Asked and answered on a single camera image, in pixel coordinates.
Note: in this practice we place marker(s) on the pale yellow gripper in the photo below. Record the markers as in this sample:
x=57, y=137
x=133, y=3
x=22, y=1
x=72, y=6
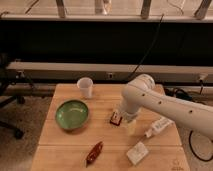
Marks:
x=130, y=127

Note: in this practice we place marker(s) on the red chili pepper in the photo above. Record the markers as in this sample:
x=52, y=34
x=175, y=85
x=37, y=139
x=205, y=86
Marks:
x=94, y=153

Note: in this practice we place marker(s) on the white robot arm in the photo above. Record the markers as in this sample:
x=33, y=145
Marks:
x=140, y=93

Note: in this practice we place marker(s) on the white sponge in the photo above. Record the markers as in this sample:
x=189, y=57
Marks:
x=137, y=153

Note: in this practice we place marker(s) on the dark red chocolate bar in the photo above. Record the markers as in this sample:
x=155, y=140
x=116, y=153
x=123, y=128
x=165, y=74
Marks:
x=115, y=119

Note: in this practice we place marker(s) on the white plastic bottle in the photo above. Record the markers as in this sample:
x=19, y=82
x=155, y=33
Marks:
x=158, y=126

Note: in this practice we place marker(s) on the green bowl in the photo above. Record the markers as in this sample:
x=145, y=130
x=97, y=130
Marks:
x=71, y=114

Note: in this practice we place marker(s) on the white paper cup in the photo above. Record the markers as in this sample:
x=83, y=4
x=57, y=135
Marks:
x=85, y=85

